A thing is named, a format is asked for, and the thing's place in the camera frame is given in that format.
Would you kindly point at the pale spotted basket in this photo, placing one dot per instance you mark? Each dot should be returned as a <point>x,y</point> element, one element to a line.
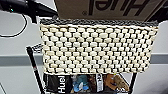
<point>98,46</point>

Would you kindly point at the black box white stripe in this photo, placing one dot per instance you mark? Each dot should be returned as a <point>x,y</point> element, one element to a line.
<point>95,82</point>

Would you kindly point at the brown plush toy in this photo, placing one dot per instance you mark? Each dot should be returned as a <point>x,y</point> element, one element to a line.
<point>121,84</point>

